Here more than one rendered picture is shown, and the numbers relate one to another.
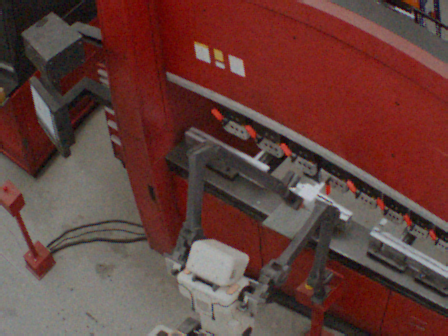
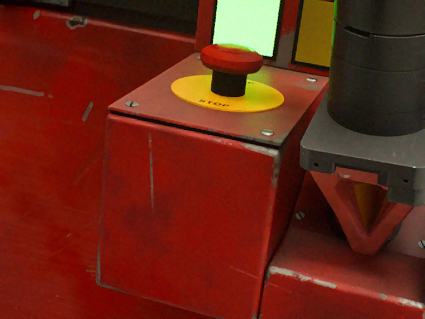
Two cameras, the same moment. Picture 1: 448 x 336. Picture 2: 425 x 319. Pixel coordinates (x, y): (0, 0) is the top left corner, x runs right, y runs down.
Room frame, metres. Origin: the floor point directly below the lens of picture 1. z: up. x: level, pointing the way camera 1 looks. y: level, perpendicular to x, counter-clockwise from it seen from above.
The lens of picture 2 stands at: (1.94, -0.08, 0.93)
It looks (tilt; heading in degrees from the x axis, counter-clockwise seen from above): 22 degrees down; 328
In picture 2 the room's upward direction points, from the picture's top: 7 degrees clockwise
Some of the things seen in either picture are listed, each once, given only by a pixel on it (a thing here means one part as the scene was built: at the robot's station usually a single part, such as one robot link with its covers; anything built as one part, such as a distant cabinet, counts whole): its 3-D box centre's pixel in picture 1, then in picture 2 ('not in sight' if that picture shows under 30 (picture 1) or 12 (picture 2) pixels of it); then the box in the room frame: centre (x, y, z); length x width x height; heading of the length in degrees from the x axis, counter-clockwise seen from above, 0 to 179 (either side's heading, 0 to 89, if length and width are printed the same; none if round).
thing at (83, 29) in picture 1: (80, 42); not in sight; (3.54, 0.69, 1.67); 0.40 x 0.24 x 0.07; 43
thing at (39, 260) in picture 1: (23, 229); not in sight; (3.32, 1.44, 0.41); 0.25 x 0.20 x 0.83; 133
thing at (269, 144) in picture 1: (273, 134); not in sight; (2.94, -0.24, 1.26); 0.15 x 0.09 x 0.17; 43
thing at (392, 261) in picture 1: (388, 259); not in sight; (2.29, -0.77, 0.89); 0.30 x 0.05 x 0.03; 43
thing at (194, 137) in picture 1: (227, 156); not in sight; (3.18, -0.02, 0.92); 0.50 x 0.06 x 0.10; 43
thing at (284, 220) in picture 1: (294, 213); not in sight; (2.67, -0.29, 1.00); 0.26 x 0.18 x 0.01; 133
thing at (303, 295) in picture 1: (319, 289); (295, 148); (2.33, -0.38, 0.75); 0.20 x 0.16 x 0.18; 43
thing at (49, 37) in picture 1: (57, 86); not in sight; (3.35, 0.84, 1.53); 0.51 x 0.25 x 0.85; 32
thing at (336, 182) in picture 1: (338, 171); not in sight; (2.65, -0.51, 1.26); 0.15 x 0.09 x 0.17; 43
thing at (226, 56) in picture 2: not in sight; (229, 75); (2.35, -0.34, 0.79); 0.04 x 0.04 x 0.04
